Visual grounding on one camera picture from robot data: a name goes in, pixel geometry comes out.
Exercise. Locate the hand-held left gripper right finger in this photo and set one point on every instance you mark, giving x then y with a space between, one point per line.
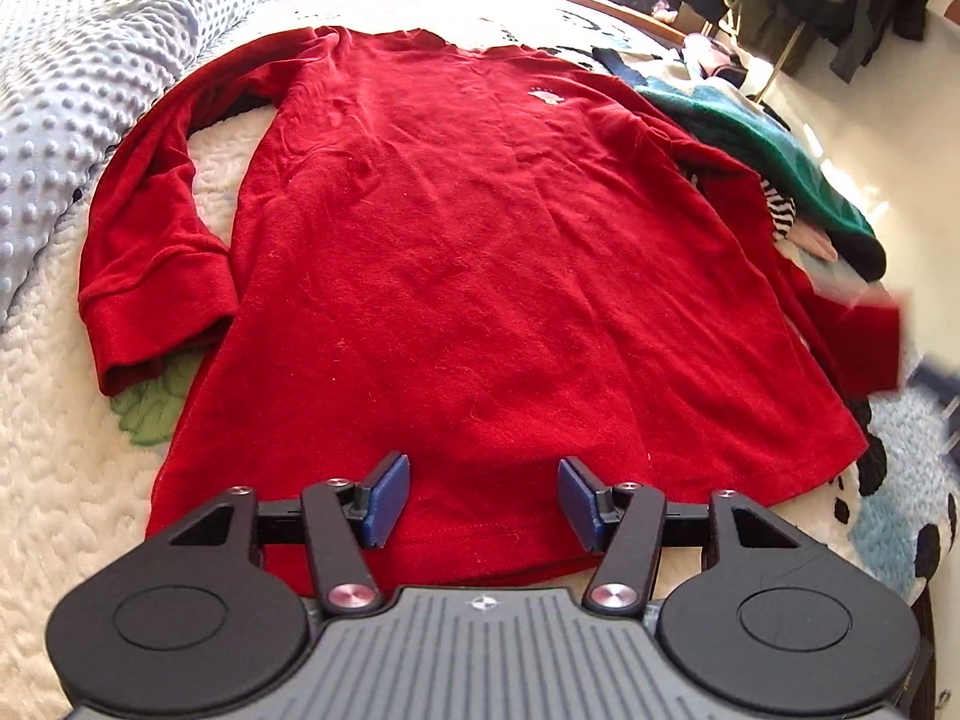
579 502

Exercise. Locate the red long-sleeve shirt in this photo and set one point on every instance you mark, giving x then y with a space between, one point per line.
487 277

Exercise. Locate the navy garment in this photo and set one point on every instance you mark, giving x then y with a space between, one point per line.
619 64

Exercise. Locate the grey dotted blanket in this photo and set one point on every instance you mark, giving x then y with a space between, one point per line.
75 90

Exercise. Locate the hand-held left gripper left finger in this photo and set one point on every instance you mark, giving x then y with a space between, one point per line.
387 499

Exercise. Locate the green knit sweater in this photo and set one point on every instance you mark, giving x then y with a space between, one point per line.
795 165

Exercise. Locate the black and white striped garment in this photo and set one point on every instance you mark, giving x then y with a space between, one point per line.
780 206

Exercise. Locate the pink and dark garment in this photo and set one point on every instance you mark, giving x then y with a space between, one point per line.
712 60

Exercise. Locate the white printed quilt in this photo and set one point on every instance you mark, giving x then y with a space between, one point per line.
45 502

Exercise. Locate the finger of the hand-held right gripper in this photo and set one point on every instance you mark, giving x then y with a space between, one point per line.
936 373

